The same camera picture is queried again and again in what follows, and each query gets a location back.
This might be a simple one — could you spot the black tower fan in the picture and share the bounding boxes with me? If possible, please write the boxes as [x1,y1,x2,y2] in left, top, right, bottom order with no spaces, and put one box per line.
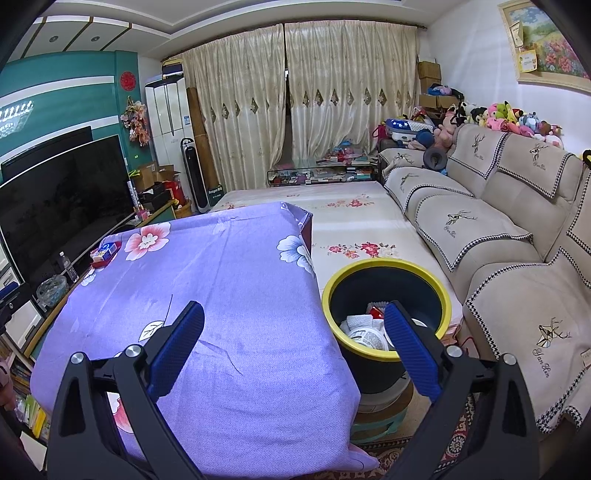
[180,137,208,214]

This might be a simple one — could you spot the beige floral mat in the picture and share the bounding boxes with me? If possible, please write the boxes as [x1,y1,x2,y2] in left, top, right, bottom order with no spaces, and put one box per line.
[210,181,462,333]

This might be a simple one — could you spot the purple floral blanket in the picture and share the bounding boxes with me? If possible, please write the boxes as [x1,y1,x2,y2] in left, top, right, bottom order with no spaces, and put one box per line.
[30,202,382,472]

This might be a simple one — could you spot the crystal wall decoration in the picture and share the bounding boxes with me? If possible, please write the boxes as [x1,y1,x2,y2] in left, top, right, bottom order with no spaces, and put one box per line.
[0,99,35,137]

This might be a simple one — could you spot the beige embroidered curtain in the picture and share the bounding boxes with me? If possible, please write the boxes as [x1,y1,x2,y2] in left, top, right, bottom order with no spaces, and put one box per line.
[168,23,289,190]
[284,21,419,162]

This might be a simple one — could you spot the glass ashtray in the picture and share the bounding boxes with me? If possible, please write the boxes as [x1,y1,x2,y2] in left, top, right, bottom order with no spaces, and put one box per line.
[36,274,70,308]

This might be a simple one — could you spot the flat black television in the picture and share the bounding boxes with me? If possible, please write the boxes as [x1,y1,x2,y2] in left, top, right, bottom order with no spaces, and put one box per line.
[0,126,93,183]

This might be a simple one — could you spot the white standing air conditioner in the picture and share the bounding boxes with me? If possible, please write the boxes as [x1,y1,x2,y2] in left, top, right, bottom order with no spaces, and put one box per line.
[145,76,190,171]

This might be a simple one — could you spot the white noodle bowl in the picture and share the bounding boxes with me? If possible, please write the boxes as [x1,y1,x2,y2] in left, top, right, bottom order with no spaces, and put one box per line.
[346,325,387,355]

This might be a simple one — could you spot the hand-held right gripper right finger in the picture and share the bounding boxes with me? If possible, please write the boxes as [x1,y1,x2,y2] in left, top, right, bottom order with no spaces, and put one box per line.
[383,300,541,480]

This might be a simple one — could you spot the shelf of books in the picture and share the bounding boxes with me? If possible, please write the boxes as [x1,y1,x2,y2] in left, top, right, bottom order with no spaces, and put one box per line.
[0,351,49,444]

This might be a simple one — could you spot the cluttered glass coffee table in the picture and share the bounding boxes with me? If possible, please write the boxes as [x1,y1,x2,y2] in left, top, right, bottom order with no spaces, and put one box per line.
[267,152,379,188]

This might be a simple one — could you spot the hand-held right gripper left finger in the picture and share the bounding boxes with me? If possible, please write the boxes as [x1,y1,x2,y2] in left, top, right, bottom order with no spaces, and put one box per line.
[46,300,206,480]

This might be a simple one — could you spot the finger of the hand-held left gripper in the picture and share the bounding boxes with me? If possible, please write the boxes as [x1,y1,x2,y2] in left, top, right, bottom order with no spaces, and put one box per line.
[0,284,33,319]

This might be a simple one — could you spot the open cardboard boxes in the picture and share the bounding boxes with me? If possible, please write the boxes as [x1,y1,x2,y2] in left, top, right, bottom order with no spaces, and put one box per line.
[131,164,185,208]

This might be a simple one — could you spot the stacked cardboard boxes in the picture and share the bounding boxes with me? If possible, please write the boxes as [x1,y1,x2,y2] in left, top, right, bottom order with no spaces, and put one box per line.
[418,60,444,109]

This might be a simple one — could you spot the white plastic drawer unit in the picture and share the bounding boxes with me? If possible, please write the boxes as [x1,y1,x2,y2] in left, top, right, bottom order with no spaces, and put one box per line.
[0,240,44,352]

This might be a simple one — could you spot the artificial flower wall decoration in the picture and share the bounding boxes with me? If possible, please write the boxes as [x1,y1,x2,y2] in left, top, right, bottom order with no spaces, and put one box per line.
[121,97,151,148]

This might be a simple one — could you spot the blue starred bag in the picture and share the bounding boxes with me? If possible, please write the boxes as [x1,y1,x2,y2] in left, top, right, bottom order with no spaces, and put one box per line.
[385,117,435,139]

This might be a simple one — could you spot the red patterned rug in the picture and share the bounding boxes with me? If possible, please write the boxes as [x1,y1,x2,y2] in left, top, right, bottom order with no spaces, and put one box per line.
[355,392,476,480]

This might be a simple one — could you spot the curved black television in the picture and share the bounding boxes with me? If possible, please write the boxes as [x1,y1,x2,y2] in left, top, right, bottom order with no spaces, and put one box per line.
[0,135,127,289]

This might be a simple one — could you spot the grey neck pillow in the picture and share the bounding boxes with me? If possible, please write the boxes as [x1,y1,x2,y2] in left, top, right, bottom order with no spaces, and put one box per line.
[422,147,448,171]

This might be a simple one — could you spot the blue and red box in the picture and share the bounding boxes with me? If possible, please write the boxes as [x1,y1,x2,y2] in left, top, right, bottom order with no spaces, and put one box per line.
[90,240,122,268]

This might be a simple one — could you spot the framed flower wall picture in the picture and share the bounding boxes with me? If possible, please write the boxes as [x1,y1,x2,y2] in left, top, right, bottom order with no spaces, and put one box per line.
[498,0,591,90]

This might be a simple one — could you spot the yellow rimmed dark bin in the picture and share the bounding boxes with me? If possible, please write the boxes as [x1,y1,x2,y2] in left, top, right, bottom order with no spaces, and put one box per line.
[322,259,453,395]

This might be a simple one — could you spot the beige sofa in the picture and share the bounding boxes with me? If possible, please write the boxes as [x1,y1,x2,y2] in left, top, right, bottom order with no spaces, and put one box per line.
[379,122,591,435]

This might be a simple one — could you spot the clear water bottle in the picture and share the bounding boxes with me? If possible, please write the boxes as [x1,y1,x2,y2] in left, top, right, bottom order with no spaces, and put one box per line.
[58,251,79,283]

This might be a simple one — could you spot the row of plush toys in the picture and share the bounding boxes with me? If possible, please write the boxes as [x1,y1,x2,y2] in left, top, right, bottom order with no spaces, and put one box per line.
[443,99,566,148]

